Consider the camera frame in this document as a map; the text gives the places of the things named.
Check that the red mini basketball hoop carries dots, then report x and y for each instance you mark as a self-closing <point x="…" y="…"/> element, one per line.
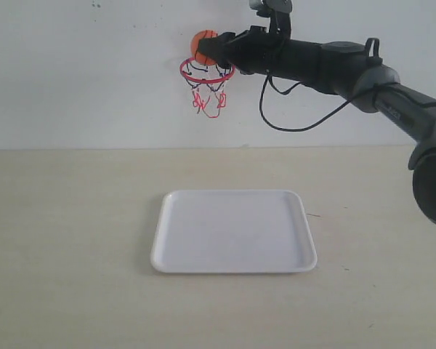
<point x="207" y="85"/>

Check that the white plastic tray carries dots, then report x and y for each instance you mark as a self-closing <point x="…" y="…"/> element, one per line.
<point x="233" y="232"/>

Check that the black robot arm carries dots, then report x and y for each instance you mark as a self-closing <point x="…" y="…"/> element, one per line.
<point x="353" y="71"/>

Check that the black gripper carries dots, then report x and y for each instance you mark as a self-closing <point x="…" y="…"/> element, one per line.
<point x="252" y="51"/>

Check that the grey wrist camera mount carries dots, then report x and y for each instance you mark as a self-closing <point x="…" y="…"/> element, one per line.
<point x="279" y="13"/>

